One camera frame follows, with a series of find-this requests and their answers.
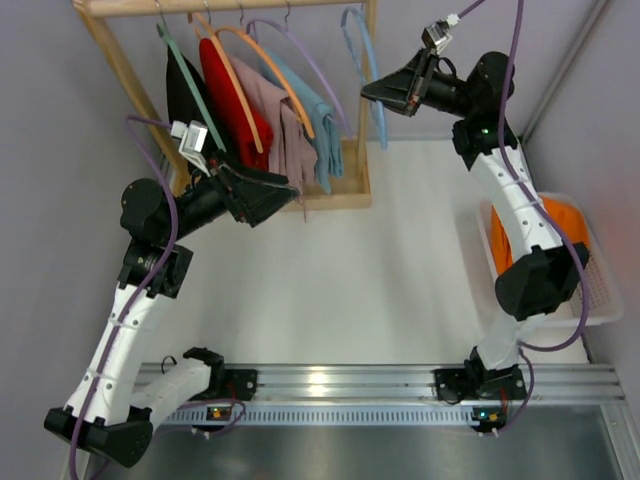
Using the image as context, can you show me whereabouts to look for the light blue hanger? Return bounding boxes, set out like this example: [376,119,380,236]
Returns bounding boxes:
[340,6,388,150]

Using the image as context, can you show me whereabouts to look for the orange trousers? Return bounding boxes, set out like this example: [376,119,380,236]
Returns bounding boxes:
[489,195,591,275]

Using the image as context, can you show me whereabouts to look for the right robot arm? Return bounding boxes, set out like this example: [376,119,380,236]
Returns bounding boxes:
[361,49,590,404]

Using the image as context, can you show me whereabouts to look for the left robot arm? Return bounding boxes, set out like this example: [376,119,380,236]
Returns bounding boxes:
[44,151,300,468]

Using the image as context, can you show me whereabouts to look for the red trousers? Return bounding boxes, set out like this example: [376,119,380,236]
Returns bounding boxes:
[199,38,273,171]

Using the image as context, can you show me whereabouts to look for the light blue trousers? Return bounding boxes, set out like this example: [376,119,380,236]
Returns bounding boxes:
[264,47,344,194]

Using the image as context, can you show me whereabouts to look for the peach hanger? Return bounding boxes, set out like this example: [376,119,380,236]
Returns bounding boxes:
[188,13,264,166]

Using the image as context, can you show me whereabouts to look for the orange hanger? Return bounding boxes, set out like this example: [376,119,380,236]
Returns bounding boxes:
[213,26,315,139]

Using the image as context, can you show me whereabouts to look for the green hanger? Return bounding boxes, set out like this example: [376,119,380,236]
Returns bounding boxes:
[154,1,220,140]

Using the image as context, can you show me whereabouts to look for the wooden clothes rack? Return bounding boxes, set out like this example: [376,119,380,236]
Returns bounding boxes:
[72,1,372,210]

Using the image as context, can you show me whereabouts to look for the white plastic basket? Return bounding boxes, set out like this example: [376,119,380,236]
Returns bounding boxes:
[476,192,624,329]

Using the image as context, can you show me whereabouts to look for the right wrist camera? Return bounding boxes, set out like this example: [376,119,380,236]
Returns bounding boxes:
[421,13,460,55]

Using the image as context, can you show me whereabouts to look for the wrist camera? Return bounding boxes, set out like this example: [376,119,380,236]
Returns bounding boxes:
[421,13,460,55]
[170,121,211,177]

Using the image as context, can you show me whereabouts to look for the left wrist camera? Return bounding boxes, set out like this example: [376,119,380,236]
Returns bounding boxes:
[170,121,211,177]

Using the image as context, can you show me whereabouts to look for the pink drawstring trousers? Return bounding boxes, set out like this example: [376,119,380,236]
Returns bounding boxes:
[230,57,318,195]

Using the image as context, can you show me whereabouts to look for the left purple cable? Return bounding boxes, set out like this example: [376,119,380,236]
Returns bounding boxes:
[67,114,246,480]

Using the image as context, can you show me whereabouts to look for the slotted cable duct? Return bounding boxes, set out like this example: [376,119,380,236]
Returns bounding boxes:
[164,404,503,427]

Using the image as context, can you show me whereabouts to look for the aluminium mounting rail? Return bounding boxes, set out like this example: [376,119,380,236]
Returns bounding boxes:
[134,362,626,402]

